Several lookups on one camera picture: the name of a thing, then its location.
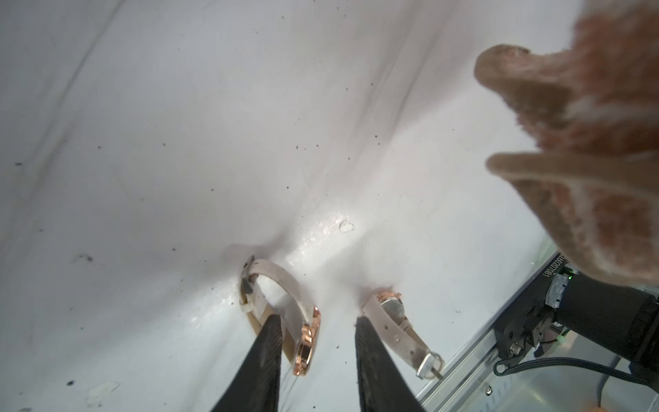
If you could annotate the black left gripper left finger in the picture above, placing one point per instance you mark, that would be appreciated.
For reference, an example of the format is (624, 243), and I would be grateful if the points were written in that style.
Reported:
(256, 386)

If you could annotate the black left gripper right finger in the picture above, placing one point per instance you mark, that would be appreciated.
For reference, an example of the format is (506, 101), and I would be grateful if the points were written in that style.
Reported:
(381, 386)

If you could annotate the brown striped cloth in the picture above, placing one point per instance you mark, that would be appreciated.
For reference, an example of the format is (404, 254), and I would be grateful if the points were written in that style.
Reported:
(593, 112)

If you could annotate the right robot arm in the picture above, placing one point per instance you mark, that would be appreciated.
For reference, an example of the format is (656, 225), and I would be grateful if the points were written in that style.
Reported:
(560, 298)

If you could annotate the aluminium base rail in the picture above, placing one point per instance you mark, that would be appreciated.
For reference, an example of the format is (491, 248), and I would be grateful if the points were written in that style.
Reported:
(471, 385)

